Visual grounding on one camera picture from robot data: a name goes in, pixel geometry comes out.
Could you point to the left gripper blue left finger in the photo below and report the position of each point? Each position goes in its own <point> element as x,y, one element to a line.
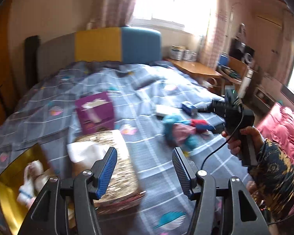
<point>103,171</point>

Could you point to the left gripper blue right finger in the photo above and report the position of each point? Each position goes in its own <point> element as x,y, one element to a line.
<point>184,172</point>

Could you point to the red fuzzy sock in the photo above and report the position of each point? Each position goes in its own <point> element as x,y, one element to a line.
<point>202,125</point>

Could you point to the blue plush toy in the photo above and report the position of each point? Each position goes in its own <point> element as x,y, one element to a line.
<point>180,132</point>

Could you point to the white knit glove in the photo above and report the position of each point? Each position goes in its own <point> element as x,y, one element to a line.
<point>35,177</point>

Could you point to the patterned sleeve forearm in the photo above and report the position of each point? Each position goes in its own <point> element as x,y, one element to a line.
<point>274,178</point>

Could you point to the ornate gold tissue box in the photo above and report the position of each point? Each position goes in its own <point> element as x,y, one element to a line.
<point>119,187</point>

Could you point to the white cabinet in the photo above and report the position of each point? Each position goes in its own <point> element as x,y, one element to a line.
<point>245,83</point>

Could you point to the blue tissue pack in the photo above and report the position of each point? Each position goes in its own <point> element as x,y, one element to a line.
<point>189,108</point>

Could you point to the pink blanket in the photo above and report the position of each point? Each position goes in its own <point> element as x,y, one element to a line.
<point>278,126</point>

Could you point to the purple gift bag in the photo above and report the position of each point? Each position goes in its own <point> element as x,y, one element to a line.
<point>95,113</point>

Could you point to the wooden desk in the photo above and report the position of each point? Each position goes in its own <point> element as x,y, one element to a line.
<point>195,69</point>

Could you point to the grey checked bed quilt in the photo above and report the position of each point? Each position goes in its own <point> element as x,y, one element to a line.
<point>47,115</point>

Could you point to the silver box on desk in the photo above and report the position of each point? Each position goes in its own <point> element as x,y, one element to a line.
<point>176,52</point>

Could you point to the blue yellow grey headboard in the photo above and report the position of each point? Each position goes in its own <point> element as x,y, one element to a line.
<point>129,45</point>

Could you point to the black rolled mat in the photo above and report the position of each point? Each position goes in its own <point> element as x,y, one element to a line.
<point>31,45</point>

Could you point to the left pink curtain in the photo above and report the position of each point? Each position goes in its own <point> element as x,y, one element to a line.
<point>110,13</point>

